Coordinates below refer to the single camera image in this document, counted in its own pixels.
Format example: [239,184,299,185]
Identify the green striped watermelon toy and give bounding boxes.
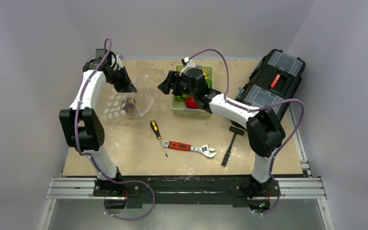
[175,95,187,102]

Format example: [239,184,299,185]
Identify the dark red purple fruit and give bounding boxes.
[121,97,138,115]

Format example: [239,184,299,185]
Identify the clear dotted zip top bag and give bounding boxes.
[95,75,154,122]

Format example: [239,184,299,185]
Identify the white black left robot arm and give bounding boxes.
[59,48,137,197]

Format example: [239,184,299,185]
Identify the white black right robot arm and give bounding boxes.
[158,68,286,195]

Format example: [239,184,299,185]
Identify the green bell pepper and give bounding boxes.
[206,79,212,89]

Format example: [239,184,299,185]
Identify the light green plastic basket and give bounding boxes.
[171,65,214,117]

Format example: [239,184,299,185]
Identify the yellow black screwdriver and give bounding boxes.
[150,120,168,157]

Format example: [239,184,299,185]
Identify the black hammer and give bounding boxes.
[221,126,244,167]

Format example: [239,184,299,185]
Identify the black plastic toolbox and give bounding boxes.
[235,49,306,108]

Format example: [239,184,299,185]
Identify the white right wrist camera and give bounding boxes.
[180,57,196,75]

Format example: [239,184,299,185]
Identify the red handled adjustable wrench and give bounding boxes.
[163,141,217,158]

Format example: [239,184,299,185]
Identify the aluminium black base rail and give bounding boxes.
[47,175,326,210]

